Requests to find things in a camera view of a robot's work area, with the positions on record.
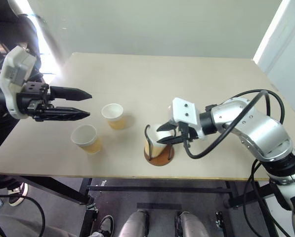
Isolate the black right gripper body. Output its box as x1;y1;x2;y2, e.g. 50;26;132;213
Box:
177;121;200;149

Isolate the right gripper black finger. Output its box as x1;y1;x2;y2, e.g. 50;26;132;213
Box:
156;121;178;132
157;135;185;145

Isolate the black cable bundle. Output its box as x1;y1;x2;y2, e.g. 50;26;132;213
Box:
243;158;287;237

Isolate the black and white sneaker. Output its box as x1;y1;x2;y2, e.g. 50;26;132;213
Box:
8;182;29;207
97;215;115;237

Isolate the grey rounded shape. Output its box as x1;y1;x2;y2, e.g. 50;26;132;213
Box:
118;209;150;237
177;211;210;237

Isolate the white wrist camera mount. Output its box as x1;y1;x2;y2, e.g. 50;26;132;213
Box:
170;97;203;139
0;45;37;120

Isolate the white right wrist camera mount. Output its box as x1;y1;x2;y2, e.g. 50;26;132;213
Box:
170;97;203;139

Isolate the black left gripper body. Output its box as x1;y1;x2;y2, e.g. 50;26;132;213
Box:
16;82;56;122

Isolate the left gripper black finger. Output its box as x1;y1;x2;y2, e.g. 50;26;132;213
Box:
49;86;93;102
42;107;91;122

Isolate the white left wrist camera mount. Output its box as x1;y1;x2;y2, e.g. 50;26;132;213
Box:
0;45;37;120

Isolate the black metal table frame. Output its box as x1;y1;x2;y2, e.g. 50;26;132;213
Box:
0;173;294;237

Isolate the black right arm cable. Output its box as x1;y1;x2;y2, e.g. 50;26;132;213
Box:
183;89;284;159

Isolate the black floor cable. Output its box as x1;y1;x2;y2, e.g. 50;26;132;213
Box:
0;194;46;237

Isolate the paper cup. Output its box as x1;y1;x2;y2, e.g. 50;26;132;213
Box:
101;103;127;131
71;124;104;155
144;123;174;158

